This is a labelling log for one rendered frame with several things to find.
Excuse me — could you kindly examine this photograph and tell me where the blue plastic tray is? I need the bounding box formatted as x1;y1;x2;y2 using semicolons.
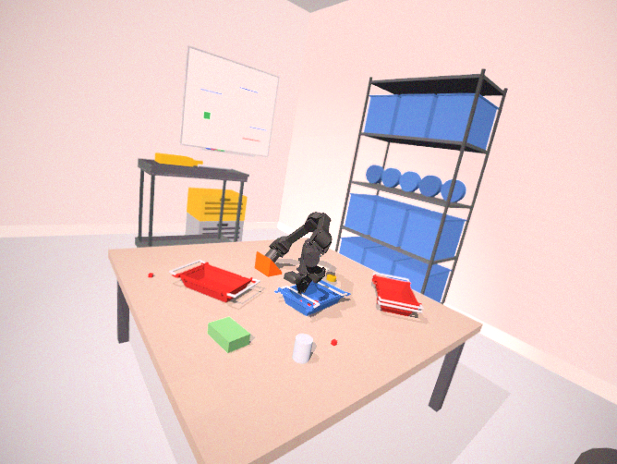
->
274;280;351;316

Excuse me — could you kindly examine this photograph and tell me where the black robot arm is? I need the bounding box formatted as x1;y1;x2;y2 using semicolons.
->
264;212;333;284

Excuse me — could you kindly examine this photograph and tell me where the white cylinder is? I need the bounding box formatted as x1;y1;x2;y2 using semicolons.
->
292;334;313;364

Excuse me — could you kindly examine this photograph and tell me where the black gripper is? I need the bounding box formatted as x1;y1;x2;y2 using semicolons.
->
284;257;312;294

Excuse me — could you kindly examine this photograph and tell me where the light green block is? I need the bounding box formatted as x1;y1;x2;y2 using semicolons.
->
207;316;250;353

